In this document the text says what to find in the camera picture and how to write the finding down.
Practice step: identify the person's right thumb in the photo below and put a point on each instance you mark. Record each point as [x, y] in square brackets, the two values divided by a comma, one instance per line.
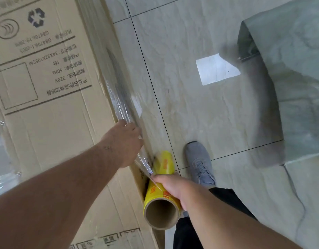
[160, 178]

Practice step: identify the black trouser leg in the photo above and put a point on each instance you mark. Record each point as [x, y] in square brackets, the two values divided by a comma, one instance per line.
[186, 233]

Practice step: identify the grey sneaker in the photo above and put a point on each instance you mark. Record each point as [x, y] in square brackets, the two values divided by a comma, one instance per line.
[199, 163]

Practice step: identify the person's left hand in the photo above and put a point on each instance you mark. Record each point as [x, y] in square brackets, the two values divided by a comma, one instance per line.
[119, 146]

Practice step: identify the person's left fingers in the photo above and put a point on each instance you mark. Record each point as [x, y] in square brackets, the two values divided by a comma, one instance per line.
[134, 132]

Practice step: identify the person's left forearm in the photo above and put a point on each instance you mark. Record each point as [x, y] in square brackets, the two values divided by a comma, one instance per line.
[53, 194]

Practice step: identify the grey marble table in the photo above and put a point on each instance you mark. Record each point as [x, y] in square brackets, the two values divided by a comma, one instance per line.
[299, 75]

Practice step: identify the person's right hand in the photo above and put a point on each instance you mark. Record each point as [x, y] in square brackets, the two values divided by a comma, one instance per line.
[176, 185]

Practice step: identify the clear stretched plastic film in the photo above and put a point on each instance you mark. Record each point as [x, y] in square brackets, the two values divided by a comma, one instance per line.
[121, 101]

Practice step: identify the person's right forearm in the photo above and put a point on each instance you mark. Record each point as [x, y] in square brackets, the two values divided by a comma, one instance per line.
[227, 225]

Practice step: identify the yellow cling film roll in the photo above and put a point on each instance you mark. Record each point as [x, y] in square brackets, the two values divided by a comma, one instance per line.
[163, 163]

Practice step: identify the large printed cardboard box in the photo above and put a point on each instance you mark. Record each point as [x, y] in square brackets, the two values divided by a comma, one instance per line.
[58, 114]

